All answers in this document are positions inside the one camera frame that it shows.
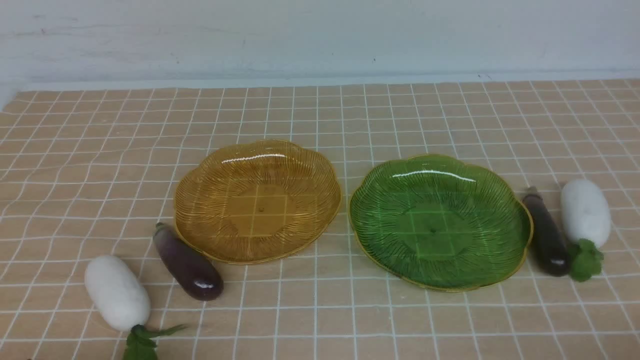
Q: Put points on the purple eggplant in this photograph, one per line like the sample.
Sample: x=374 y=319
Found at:
x=192 y=271
x=550 y=249

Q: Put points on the white radish with leaves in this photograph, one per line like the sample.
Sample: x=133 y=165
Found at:
x=124 y=305

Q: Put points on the amber transparent plastic plate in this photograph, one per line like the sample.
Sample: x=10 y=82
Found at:
x=256 y=202

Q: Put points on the green transparent plastic plate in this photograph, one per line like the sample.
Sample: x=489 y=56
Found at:
x=440 y=223

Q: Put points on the beige checkered tablecloth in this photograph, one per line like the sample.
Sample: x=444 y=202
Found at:
x=90 y=173

